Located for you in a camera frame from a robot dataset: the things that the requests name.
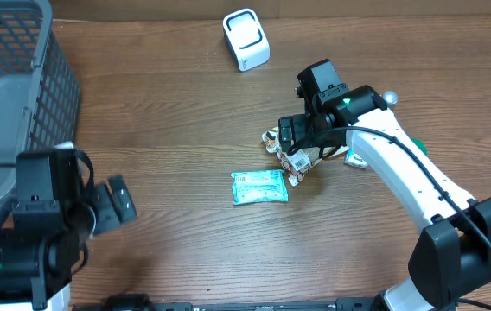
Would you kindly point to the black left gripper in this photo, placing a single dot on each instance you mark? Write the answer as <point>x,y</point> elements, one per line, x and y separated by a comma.
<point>110,215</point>

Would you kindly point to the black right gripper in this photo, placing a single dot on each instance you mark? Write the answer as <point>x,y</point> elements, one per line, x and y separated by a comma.
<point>296,130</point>

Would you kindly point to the teal Kleenex tissue pack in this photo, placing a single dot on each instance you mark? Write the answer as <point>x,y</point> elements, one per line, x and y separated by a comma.
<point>354,160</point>

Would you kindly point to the brown Pantene sachet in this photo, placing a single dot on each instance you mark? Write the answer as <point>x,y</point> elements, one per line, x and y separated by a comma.
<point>296,166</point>

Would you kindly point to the yellow dish soap bottle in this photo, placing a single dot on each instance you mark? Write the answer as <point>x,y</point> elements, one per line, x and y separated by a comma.
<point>391,98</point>

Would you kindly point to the teal snack packet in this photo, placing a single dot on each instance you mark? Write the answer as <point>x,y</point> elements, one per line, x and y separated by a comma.
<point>259,186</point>

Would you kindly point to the green lid white jar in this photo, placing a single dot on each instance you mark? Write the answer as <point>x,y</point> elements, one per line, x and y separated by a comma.
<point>418,146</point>

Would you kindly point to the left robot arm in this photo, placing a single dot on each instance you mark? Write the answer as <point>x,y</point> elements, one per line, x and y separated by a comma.
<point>44,230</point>

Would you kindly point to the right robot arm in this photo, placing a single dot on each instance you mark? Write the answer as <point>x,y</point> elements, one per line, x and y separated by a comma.
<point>452,256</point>

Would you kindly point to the white barcode scanner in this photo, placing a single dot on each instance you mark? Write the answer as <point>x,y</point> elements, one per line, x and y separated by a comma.
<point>246,39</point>

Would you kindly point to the grey plastic mesh basket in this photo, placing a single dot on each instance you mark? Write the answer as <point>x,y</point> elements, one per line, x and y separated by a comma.
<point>40,96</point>

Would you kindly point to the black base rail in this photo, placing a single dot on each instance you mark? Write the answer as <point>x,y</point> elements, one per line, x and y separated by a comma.
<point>142,302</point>

